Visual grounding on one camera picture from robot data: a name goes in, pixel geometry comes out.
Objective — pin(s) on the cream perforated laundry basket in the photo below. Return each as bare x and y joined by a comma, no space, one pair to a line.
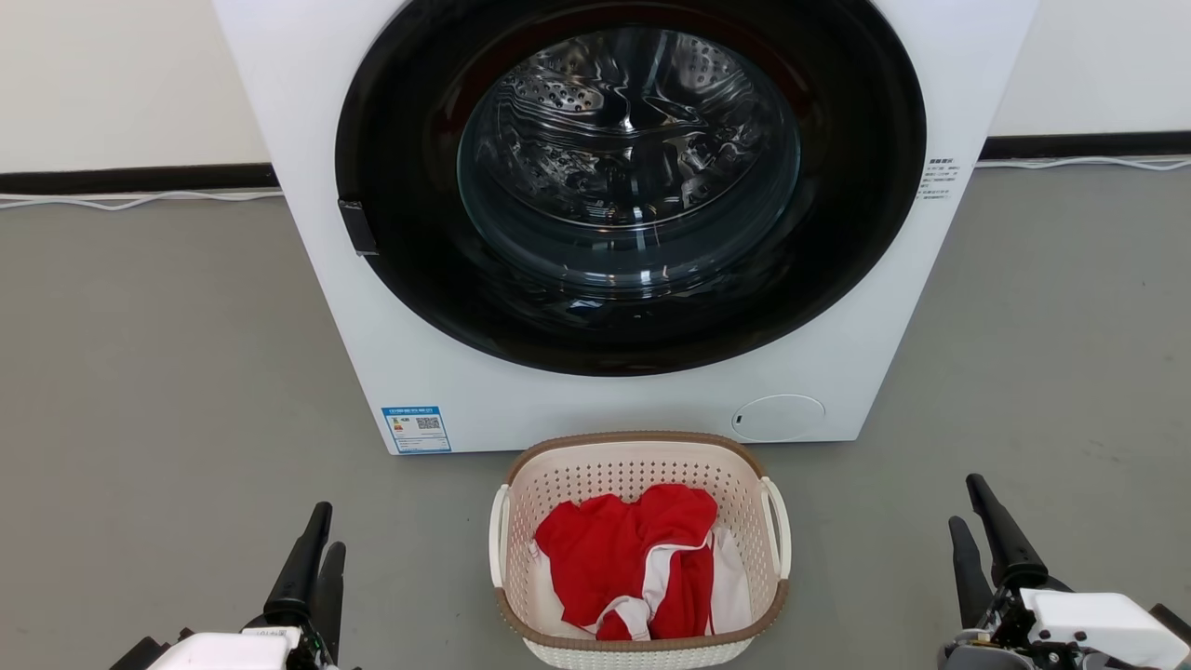
577,479

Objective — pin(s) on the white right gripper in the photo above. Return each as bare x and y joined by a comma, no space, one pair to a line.
1098,623

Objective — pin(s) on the blue energy label sticker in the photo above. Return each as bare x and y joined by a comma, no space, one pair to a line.
416,430

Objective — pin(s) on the round white filter cover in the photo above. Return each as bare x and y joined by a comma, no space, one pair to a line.
778,419

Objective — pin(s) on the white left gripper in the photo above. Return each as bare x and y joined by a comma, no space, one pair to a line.
237,651

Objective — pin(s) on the black round washer door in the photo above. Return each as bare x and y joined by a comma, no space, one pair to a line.
400,186

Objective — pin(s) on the black baseboard strip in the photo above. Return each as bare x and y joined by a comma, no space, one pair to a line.
1089,144
140,179

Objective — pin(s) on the small text sticker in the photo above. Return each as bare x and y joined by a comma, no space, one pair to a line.
936,179

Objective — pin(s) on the red and white garment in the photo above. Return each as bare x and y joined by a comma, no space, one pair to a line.
605,549

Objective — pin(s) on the steel washer drum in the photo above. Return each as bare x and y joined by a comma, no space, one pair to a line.
633,130

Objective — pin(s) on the white front-load washing machine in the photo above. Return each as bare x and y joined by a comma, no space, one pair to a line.
307,112

